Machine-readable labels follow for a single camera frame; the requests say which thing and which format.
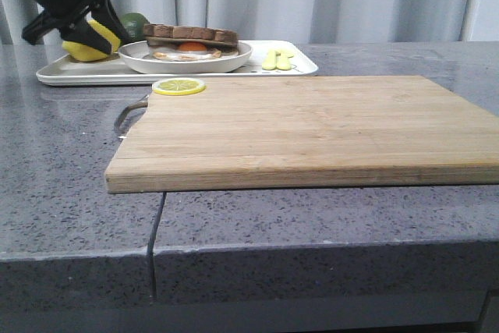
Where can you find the light green plastic piece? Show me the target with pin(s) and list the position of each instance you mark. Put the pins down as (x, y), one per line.
(277, 59)

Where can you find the metal cutting board handle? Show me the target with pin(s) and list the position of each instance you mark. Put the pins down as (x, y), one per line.
(117, 126)

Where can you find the bottom bread slice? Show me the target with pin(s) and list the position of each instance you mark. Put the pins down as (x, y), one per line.
(227, 51)

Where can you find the white round plate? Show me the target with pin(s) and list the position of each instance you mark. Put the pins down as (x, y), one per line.
(136, 56)

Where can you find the fried egg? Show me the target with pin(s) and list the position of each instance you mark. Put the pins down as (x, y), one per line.
(189, 51)

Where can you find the white rectangular tray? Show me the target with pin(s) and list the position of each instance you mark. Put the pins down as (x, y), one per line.
(66, 71)

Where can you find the wooden cutting board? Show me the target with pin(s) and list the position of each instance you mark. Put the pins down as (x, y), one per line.
(307, 131)

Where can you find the yellow lemon slice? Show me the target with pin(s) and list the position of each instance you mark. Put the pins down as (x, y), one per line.
(179, 86)

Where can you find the green lime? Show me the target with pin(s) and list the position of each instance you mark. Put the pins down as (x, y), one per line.
(133, 22)

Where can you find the white bread slice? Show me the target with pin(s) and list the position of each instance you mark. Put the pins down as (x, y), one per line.
(185, 32)

